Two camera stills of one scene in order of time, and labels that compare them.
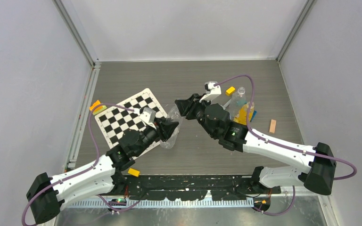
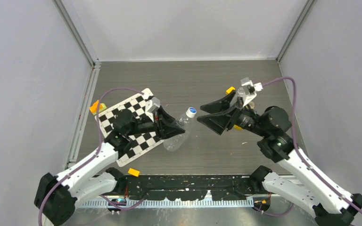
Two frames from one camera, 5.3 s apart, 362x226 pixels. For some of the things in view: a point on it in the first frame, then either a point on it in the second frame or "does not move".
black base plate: [196, 188] does not move
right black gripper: [187, 107] → [223, 120]
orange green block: [98, 109] does not move
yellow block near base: [134, 172] does not move
